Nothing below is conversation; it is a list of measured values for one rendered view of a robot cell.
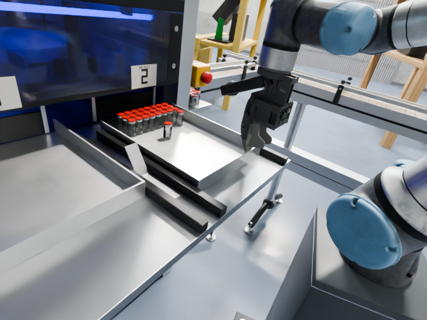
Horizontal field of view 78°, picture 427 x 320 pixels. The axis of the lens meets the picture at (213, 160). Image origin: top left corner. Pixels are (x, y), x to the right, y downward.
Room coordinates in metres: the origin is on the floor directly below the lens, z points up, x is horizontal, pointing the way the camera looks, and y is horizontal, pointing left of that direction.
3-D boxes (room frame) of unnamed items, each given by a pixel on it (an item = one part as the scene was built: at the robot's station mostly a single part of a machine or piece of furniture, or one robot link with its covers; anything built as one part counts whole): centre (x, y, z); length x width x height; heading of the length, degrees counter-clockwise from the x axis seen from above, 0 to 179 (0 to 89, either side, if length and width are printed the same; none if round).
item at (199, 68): (0.94, 0.11, 1.00); 0.08 x 0.07 x 0.07; 57
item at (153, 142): (0.63, 0.09, 0.90); 0.34 x 0.26 x 0.04; 57
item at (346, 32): (0.52, -0.17, 1.21); 0.11 x 0.11 x 0.08; 38
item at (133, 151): (0.44, 0.12, 0.91); 0.14 x 0.03 x 0.06; 58
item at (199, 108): (0.97, 0.14, 0.87); 0.14 x 0.13 x 0.02; 57
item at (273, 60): (0.59, -0.10, 1.14); 0.08 x 0.08 x 0.05
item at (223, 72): (1.25, 0.07, 0.92); 0.69 x 0.15 x 0.16; 147
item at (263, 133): (0.60, -0.11, 0.95); 0.06 x 0.03 x 0.09; 57
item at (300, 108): (1.43, -0.42, 0.46); 0.09 x 0.09 x 0.77; 57
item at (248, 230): (1.43, -0.42, 0.07); 0.50 x 0.08 x 0.14; 147
